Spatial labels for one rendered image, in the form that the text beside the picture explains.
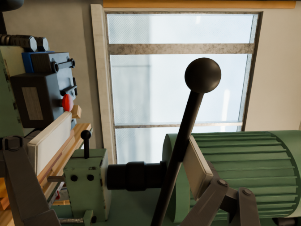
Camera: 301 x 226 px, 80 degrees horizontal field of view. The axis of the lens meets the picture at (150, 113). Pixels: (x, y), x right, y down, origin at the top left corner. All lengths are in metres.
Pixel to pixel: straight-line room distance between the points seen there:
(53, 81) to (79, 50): 1.37
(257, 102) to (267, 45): 0.50
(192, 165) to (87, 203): 0.28
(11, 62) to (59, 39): 1.42
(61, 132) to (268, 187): 0.33
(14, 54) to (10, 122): 0.10
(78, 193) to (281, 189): 0.37
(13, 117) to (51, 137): 0.17
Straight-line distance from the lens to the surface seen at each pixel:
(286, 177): 0.40
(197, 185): 0.17
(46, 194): 0.45
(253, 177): 0.38
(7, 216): 0.39
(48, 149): 0.18
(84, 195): 0.41
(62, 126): 0.19
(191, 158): 0.19
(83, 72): 1.68
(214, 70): 0.17
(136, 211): 0.46
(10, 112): 0.34
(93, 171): 0.37
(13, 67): 0.33
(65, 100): 0.32
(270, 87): 2.01
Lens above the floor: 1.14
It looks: 3 degrees up
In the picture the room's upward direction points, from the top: 89 degrees clockwise
